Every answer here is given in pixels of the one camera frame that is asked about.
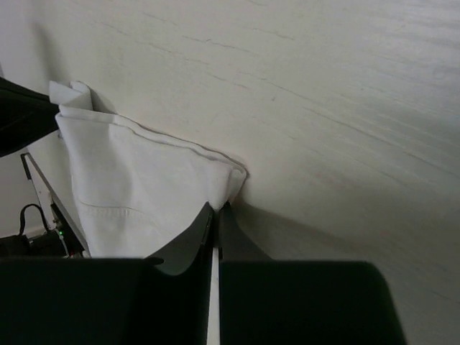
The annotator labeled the aluminium frame rail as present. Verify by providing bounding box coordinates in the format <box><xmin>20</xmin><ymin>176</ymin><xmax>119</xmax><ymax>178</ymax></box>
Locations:
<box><xmin>20</xmin><ymin>152</ymin><xmax>90</xmax><ymax>258</ymax></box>

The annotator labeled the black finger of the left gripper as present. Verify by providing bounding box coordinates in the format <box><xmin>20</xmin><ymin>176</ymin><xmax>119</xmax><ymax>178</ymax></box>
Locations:
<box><xmin>0</xmin><ymin>78</ymin><xmax>59</xmax><ymax>157</ymax></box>

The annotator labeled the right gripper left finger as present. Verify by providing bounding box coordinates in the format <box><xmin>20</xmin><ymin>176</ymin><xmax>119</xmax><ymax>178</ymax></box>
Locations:
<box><xmin>1</xmin><ymin>204</ymin><xmax>214</xmax><ymax>344</ymax></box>

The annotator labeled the white skirt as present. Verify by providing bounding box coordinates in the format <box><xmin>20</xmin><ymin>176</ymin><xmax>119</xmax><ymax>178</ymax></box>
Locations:
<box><xmin>49</xmin><ymin>82</ymin><xmax>247</xmax><ymax>257</ymax></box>

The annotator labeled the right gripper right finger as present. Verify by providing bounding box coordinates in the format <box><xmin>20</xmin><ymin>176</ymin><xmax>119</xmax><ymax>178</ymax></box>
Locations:
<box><xmin>217</xmin><ymin>204</ymin><xmax>406</xmax><ymax>344</ymax></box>

